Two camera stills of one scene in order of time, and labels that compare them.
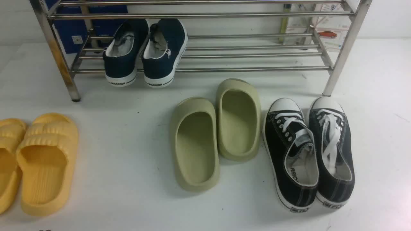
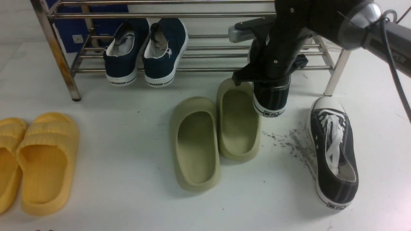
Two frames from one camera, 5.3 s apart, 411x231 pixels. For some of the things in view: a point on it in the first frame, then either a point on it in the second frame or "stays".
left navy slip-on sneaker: x=121 y=54 stays
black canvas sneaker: x=292 y=148 -> x=270 y=98
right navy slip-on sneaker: x=165 y=45 stays
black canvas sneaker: x=335 y=152 stays
